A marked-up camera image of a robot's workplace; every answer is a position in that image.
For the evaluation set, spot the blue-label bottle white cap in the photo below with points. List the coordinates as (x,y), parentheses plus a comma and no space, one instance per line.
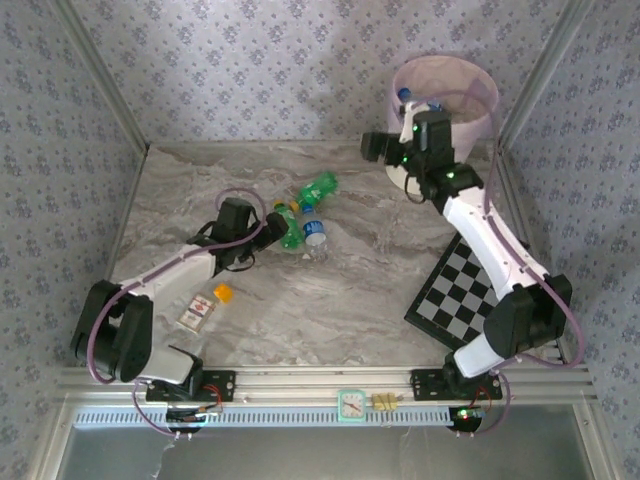
(436,106)

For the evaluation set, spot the blue-label bottle blue cap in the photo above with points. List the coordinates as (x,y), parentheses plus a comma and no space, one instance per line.
(315,229)

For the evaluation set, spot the clear bottle blue cap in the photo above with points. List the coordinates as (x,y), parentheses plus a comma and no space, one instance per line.
(403,92)

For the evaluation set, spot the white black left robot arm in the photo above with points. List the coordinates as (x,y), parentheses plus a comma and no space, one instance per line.
(170,272)

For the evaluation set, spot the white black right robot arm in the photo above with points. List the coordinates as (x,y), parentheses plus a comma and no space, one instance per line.
(485,240)

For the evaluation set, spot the white trash bin with liner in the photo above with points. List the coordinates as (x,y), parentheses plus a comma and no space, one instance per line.
(475,100)

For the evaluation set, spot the red-label bottle yellow cap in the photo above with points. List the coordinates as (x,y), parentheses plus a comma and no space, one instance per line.
(196,312)

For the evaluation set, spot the black grey chessboard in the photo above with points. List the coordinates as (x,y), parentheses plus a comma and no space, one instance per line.
(450,295)

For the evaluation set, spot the small mint green clock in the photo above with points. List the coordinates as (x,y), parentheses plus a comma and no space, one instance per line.
(351,406)

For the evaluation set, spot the left circuit board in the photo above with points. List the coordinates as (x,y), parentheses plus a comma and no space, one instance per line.
(187,416)

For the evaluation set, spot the circuit board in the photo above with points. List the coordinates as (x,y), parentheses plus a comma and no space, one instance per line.
(467,415)
(187,416)

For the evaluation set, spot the grey metal panel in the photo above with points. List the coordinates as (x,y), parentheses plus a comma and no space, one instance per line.
(320,455)

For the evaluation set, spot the right circuit board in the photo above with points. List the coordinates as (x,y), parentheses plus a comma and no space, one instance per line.
(467,415)

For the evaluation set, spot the wide aluminium side rail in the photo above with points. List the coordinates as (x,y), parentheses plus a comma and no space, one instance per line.
(506,167)

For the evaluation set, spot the narrow aluminium side rail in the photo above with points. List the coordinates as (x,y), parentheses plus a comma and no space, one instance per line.
(120,225)

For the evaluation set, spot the aluminium frame post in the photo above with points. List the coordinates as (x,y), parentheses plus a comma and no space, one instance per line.
(540,75)
(103,75)

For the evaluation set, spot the aluminium table rail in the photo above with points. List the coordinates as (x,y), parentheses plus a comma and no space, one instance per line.
(310,380)

